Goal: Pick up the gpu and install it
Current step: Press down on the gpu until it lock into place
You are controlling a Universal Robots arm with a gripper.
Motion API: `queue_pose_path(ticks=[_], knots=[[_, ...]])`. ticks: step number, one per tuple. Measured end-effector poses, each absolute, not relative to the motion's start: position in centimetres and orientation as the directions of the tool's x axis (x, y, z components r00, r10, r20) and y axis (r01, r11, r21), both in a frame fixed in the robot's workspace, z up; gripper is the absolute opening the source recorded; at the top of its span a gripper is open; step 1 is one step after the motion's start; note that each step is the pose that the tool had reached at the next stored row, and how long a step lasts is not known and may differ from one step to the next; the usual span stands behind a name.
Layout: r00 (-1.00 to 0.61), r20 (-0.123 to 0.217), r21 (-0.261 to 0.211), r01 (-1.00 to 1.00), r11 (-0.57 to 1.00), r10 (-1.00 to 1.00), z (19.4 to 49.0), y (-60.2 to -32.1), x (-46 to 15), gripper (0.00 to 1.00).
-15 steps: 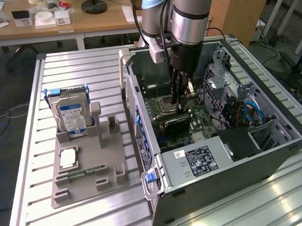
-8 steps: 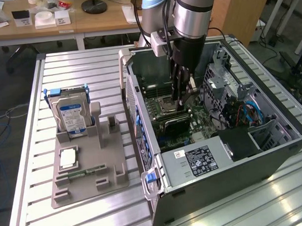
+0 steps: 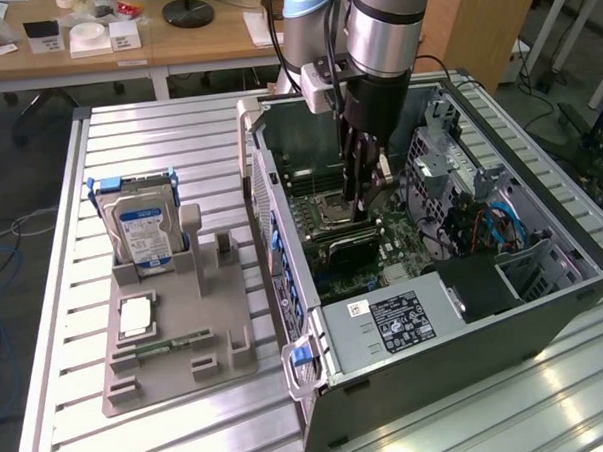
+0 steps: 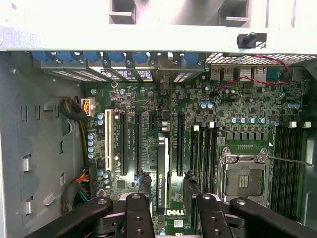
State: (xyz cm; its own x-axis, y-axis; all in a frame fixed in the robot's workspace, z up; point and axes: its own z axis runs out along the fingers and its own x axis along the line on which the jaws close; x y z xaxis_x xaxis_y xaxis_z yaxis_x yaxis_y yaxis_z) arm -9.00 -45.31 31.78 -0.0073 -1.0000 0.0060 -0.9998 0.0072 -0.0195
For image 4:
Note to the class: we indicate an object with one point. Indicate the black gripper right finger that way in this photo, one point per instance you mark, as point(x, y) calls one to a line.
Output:
point(260, 218)

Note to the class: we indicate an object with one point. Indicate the white expansion slot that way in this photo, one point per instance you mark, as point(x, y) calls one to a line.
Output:
point(108, 138)

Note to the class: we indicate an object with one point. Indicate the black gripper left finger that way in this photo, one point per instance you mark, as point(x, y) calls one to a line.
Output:
point(86, 218)

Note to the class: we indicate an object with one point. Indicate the blue card retention clip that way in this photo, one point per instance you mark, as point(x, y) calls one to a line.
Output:
point(191, 59)
point(91, 56)
point(42, 56)
point(64, 56)
point(116, 56)
point(140, 57)

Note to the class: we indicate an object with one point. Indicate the grey parts rack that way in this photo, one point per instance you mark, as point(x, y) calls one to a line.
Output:
point(122, 18)

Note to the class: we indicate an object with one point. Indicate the short black expansion slot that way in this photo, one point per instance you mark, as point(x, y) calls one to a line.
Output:
point(152, 121)

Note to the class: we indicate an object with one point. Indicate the long black expansion slot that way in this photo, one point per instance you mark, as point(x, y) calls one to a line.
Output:
point(138, 143)
point(181, 143)
point(124, 143)

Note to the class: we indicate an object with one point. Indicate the CPU socket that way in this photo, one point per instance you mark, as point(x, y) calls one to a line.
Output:
point(242, 181)

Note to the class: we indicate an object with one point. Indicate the green motherboard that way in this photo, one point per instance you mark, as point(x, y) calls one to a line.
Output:
point(235, 99)

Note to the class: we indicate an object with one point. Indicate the metal locking lever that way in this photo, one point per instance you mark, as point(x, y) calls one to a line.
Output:
point(220, 173)

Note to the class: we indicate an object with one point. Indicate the black RAM slot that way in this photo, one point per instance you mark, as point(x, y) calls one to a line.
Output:
point(278, 173)
point(209, 158)
point(292, 173)
point(299, 173)
point(215, 158)
point(203, 158)
point(285, 173)

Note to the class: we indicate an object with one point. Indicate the grey PC case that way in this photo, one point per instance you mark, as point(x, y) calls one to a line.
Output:
point(148, 39)

